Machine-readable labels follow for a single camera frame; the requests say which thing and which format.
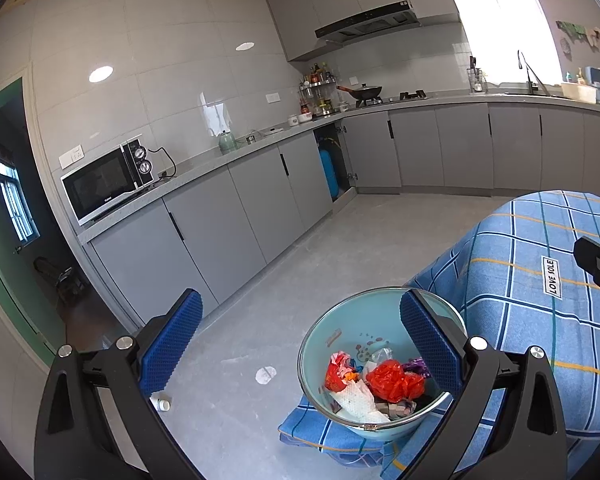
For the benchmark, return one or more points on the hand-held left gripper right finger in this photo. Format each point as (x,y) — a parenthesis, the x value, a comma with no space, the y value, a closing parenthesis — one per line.
(430,340)

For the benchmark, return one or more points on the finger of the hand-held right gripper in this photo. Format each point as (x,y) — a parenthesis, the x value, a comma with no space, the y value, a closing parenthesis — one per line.
(597,265)

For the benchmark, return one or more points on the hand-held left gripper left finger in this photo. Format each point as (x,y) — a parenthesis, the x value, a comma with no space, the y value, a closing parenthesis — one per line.
(172,345)

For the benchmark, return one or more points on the purple wrapper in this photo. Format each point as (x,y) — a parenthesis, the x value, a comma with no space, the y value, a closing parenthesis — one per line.
(417,365)

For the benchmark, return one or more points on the large red foam net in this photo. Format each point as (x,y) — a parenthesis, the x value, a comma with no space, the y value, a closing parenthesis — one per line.
(392,382)

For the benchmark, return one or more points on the light blue metal bin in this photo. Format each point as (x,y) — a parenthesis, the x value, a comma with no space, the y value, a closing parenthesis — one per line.
(340,330)

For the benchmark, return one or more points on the clear bag with red print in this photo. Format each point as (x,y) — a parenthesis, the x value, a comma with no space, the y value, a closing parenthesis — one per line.
(336,375)

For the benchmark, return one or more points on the small white bottle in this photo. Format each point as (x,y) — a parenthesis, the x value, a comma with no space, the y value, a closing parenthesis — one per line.
(160,402)

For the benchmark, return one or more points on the blue plaid tablecloth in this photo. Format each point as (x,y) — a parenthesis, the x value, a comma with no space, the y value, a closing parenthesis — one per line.
(520,300)

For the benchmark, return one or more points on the white paper towel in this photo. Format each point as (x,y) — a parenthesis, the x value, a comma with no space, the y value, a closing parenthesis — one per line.
(355,402)

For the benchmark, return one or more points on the black wheeled cart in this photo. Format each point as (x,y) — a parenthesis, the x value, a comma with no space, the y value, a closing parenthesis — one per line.
(62,280)

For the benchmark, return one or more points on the black and white microwave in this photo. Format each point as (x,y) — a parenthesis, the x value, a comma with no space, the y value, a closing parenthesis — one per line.
(100,187)

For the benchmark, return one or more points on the white plastic basin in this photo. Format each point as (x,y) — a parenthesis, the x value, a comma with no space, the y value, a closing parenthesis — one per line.
(577,92)

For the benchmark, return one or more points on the grey kitchen counter cabinets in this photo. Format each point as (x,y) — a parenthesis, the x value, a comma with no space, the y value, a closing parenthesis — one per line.
(455,145)

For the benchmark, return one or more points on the soap bottle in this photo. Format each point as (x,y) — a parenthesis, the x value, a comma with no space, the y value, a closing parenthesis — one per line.
(581,77)

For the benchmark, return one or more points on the black kitchen faucet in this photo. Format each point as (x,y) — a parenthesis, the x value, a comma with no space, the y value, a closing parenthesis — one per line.
(530,87)

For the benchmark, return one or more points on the blue tank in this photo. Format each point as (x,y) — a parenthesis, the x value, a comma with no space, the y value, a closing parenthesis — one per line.
(329,172)

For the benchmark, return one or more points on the green kettle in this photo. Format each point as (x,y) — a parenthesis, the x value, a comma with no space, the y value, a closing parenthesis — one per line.
(227,144)

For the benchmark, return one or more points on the barred window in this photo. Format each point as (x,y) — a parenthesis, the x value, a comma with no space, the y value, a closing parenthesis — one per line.
(17,205)

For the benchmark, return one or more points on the utensil holder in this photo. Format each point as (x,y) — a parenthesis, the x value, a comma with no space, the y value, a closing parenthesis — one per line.
(476,82)

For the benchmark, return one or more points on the gas stove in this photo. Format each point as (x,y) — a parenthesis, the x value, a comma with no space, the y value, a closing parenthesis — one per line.
(415,95)

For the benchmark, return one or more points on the bright kitchen window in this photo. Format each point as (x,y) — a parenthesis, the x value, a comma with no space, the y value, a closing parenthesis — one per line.
(505,30)

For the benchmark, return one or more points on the white jar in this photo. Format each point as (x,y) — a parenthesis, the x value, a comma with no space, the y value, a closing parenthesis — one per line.
(292,120)

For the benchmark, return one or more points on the black wok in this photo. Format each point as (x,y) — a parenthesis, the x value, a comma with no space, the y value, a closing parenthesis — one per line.
(367,92)

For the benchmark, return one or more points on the white bowl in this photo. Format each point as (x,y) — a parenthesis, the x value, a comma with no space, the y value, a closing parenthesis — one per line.
(305,117)

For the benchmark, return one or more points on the metal spice rack with bottles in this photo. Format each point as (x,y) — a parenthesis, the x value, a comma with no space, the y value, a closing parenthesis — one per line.
(320,87)

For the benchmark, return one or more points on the black range hood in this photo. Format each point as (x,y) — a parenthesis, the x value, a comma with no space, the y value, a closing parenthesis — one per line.
(367,22)

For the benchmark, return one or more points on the green door frame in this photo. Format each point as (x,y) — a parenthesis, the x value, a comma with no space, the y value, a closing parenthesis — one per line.
(45,340)

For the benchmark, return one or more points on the wall rack with cloths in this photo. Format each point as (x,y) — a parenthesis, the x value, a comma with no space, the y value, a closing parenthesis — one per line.
(575,30)

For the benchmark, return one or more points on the grey wall cabinets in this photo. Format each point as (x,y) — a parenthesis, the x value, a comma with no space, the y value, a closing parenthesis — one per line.
(325,5)

